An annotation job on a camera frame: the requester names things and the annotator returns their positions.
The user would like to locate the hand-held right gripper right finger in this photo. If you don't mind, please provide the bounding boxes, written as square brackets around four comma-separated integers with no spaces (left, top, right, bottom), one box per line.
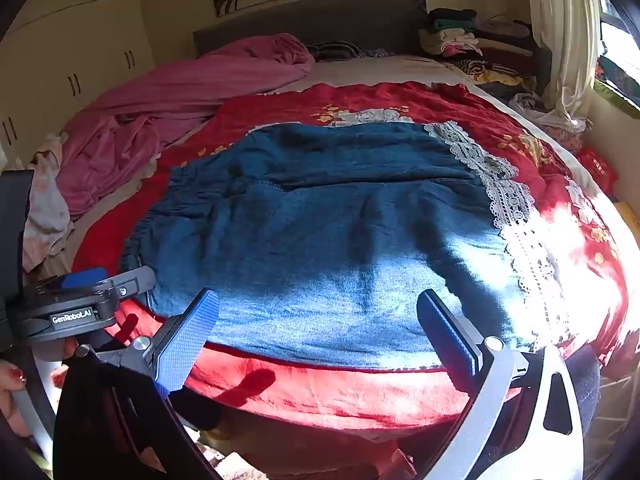
[416,288,587,480]

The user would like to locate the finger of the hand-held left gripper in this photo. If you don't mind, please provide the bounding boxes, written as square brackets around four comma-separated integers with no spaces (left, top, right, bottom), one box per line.
[62,266,157,311]

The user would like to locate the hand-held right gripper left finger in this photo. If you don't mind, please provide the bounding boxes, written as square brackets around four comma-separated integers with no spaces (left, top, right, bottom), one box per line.
[52,287,222,480]

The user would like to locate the blue denim pants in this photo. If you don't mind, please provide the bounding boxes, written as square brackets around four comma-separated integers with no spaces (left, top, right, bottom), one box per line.
[121,121,581,373]

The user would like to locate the person's left hand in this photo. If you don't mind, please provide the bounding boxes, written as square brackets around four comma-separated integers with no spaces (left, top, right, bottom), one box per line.
[0,359,32,437]

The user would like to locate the peach plaid towel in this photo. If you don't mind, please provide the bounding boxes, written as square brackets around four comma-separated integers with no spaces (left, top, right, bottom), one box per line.
[22,132,77,275]

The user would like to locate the red floral blanket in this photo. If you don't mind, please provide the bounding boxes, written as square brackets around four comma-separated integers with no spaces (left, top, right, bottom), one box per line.
[72,81,632,436]

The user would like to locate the pink velvet blanket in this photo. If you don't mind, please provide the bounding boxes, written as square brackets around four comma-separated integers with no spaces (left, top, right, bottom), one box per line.
[57,32,317,222]

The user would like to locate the red packet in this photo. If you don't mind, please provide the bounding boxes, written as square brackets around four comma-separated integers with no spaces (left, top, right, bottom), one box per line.
[576,145,619,197]

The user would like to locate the crumpled grey cloth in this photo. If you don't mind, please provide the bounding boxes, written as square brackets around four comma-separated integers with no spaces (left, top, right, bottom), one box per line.
[507,91,552,118]

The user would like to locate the white wardrobe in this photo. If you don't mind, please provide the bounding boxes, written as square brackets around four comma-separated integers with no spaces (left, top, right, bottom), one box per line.
[0,0,157,173]

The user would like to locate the stack of folded clothes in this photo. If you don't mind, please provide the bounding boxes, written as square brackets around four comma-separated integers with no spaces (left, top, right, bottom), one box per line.
[417,6,553,106]

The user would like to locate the dark striped cloth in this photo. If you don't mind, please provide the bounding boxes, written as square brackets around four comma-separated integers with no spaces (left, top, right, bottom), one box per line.
[306,41,397,62]

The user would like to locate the grey upholstered bed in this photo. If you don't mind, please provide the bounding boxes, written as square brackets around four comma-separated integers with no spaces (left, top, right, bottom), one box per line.
[30,0,640,480]

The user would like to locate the cream curtain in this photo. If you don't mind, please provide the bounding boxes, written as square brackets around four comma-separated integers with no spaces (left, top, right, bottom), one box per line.
[521,0,602,132]

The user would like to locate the window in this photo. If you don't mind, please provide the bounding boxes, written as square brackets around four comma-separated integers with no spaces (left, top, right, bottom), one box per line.
[596,0,640,113]

